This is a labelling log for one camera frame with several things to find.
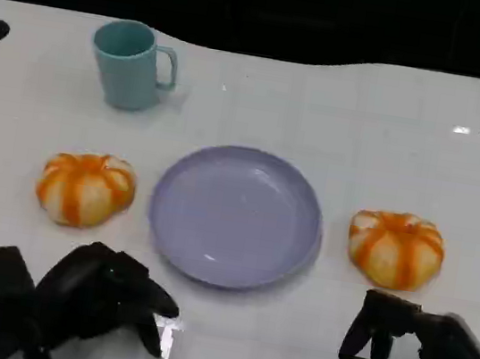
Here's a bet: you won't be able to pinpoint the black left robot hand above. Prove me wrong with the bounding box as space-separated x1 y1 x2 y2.
25 232 189 359

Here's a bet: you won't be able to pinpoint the orange and white bread roll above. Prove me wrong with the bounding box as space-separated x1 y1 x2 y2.
341 205 450 296
30 144 142 237

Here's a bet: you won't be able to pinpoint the lilac plate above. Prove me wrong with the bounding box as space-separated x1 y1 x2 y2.
139 133 334 303

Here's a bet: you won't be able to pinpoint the pale green mug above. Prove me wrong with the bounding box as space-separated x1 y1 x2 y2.
82 14 186 118

